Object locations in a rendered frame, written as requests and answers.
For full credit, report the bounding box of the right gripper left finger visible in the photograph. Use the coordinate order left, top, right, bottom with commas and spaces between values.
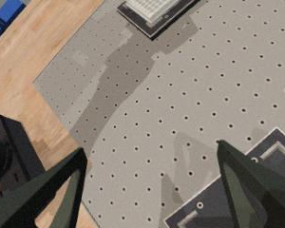
0, 147, 87, 228

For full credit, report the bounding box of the grey flat rectangular mat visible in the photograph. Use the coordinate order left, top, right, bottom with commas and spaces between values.
32, 0, 285, 228

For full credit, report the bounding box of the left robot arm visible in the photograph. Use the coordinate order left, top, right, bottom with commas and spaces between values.
0, 115, 31, 198

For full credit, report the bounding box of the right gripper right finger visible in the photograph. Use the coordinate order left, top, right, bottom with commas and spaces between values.
217, 140, 285, 228

